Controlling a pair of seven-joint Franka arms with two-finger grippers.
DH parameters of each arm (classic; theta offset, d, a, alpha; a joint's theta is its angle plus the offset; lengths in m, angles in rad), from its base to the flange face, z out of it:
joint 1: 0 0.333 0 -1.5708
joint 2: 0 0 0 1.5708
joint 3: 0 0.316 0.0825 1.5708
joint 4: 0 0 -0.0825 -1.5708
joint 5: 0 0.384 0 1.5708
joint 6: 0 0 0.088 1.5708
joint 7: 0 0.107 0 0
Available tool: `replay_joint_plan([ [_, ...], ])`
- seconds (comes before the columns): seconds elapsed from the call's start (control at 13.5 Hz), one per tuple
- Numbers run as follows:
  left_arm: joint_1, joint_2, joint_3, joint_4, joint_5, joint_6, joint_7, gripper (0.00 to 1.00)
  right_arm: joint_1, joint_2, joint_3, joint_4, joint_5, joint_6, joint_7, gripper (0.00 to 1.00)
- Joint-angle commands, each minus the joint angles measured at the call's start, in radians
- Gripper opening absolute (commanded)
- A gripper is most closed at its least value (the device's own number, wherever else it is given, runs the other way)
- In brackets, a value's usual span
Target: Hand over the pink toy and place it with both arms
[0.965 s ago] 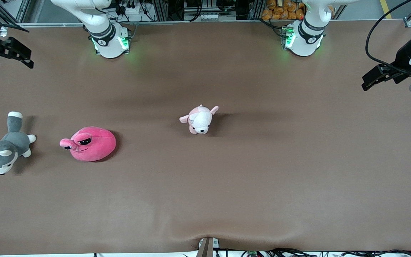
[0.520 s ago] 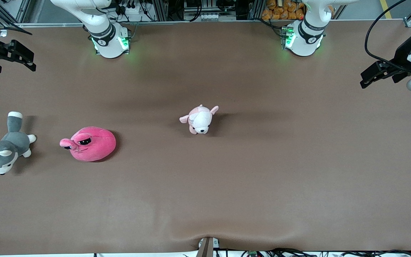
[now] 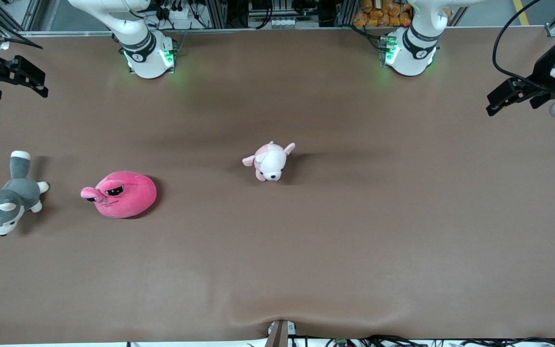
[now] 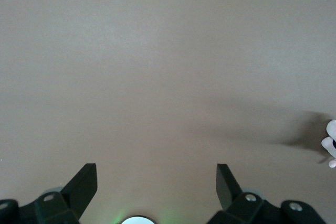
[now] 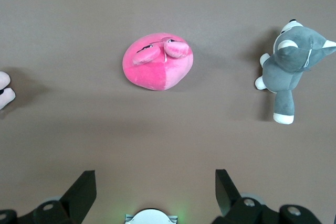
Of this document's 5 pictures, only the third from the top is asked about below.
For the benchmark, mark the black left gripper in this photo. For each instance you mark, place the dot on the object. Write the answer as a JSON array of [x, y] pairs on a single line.
[[543, 71]]

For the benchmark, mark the hot pink blob plush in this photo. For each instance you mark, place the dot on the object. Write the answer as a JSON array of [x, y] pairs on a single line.
[[130, 197]]

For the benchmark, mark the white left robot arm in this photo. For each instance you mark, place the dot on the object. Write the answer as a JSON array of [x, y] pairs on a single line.
[[412, 53]]

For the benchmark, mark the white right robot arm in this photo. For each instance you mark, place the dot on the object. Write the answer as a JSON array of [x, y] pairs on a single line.
[[145, 58]]

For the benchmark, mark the grey white husky plush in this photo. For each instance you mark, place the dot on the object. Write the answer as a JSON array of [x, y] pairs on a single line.
[[17, 193]]

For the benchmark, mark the orange lumpy objects heap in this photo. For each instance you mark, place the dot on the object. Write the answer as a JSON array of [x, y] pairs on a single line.
[[378, 19]]

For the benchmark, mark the white power strip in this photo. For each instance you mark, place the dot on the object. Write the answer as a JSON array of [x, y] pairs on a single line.
[[178, 13]]

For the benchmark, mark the white terminal block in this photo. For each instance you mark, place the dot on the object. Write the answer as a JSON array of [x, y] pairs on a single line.
[[287, 22]]

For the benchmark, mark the pale pink dog plush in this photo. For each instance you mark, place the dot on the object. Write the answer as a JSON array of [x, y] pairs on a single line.
[[270, 164]]

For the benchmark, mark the brown table mat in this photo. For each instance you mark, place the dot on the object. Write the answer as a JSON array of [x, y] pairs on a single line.
[[277, 250]]

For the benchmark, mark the green terminal circuit board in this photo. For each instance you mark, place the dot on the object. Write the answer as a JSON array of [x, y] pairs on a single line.
[[341, 343]]

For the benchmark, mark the silver table edge rail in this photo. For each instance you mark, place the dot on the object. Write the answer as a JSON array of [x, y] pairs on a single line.
[[282, 30]]

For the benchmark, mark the aluminium camera mount post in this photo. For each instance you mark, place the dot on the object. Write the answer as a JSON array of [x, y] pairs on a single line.
[[280, 335]]

